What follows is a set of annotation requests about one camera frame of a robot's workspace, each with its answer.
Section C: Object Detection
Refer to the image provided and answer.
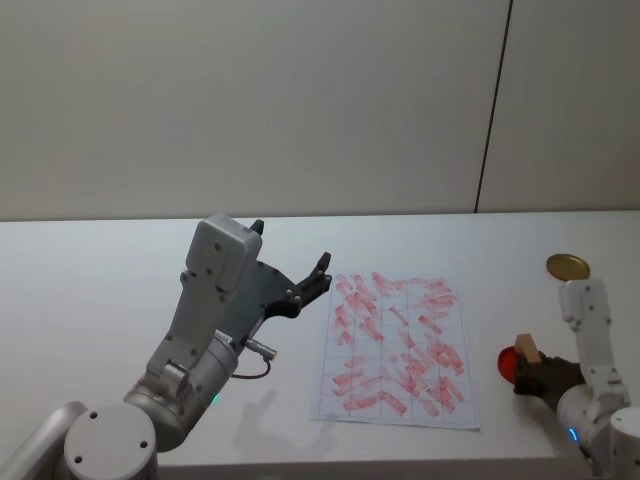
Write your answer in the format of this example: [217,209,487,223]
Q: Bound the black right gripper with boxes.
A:
[513,351,584,415]

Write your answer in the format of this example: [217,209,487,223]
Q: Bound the thin dark cable silver plug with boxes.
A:
[230,337,281,380]

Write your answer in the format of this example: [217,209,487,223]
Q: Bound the round gold metal lid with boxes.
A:
[545,253,591,284]

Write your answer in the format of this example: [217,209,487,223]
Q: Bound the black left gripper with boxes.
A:
[219,218,334,348]

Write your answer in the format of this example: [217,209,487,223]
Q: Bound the small wooden stamp block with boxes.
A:
[514,333,541,366]

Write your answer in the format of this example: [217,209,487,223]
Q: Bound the round red ink pad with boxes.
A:
[496,345,524,384]

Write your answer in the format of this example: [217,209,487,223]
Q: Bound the white paper sheet red stamps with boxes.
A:
[310,271,481,432]

